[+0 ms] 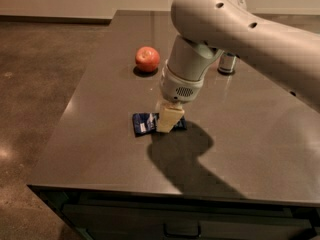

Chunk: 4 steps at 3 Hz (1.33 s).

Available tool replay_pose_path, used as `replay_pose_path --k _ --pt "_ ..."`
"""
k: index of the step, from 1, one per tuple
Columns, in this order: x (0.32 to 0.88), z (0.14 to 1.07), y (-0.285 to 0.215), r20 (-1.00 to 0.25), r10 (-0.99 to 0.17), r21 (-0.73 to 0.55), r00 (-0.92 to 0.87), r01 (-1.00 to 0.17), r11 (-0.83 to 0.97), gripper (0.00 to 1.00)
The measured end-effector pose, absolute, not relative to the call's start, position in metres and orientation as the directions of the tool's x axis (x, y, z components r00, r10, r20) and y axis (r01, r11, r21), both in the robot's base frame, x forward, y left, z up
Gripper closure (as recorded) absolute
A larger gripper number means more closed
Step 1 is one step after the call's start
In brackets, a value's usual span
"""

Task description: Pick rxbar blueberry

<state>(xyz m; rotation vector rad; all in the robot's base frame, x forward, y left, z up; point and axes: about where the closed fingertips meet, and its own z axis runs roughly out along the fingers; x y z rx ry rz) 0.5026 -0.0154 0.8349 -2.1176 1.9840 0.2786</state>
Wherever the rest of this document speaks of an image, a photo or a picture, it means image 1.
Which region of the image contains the blue rxbar wrapper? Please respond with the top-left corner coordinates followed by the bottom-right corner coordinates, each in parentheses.
top-left (131, 112), bottom-right (188, 137)

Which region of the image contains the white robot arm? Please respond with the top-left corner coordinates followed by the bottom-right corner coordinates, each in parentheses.
top-left (157, 0), bottom-right (320, 133)

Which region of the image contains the red apple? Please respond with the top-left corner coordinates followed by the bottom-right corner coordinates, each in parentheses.
top-left (135, 46), bottom-right (160, 73)

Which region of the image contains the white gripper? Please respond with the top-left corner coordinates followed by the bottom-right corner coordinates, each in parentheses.
top-left (156, 60), bottom-right (204, 133)

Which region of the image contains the dark cabinet drawer with handle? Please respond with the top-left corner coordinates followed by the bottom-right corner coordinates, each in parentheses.
top-left (31, 186), bottom-right (320, 240)

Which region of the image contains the blue silver energy drink can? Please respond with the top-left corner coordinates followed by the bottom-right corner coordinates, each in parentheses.
top-left (218, 52), bottom-right (237, 75)

